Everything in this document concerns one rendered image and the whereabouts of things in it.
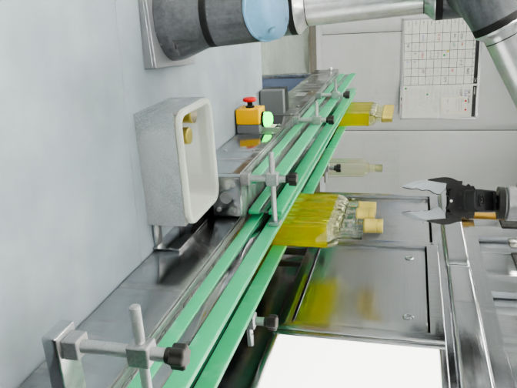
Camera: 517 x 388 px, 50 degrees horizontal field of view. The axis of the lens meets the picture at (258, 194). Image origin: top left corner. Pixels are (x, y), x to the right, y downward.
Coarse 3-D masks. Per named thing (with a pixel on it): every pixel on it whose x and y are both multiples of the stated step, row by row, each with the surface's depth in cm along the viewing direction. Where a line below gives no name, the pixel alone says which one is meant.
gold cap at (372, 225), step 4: (364, 220) 131; (368, 220) 131; (372, 220) 131; (376, 220) 131; (380, 220) 130; (364, 224) 130; (368, 224) 130; (372, 224) 130; (376, 224) 130; (380, 224) 130; (364, 228) 131; (368, 228) 130; (372, 228) 130; (376, 228) 130; (380, 228) 130; (364, 232) 132; (372, 232) 131; (380, 232) 131
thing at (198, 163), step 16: (208, 112) 116; (176, 128) 101; (192, 128) 118; (208, 128) 117; (192, 144) 119; (208, 144) 118; (192, 160) 120; (208, 160) 119; (192, 176) 121; (208, 176) 121; (192, 192) 122; (208, 192) 121; (192, 208) 114; (208, 208) 116
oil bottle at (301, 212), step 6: (294, 210) 136; (300, 210) 136; (306, 210) 136; (312, 210) 136; (318, 210) 135; (324, 210) 135; (330, 210) 135; (300, 216) 133; (306, 216) 133; (312, 216) 132; (318, 216) 132; (324, 216) 132; (330, 216) 131; (336, 216) 132; (342, 216) 134; (342, 222) 132
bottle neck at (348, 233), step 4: (344, 228) 127; (348, 228) 127; (352, 228) 127; (356, 228) 127; (360, 228) 127; (340, 232) 127; (344, 232) 127; (348, 232) 126; (352, 232) 126; (356, 232) 126; (360, 232) 126; (340, 236) 127; (344, 236) 127; (348, 236) 126; (352, 236) 126; (356, 236) 126; (360, 236) 126; (360, 240) 127
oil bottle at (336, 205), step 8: (296, 200) 142; (304, 200) 142; (312, 200) 142; (320, 200) 141; (296, 208) 138; (304, 208) 138; (312, 208) 137; (320, 208) 137; (328, 208) 136; (336, 208) 136; (344, 208) 137; (344, 216) 137
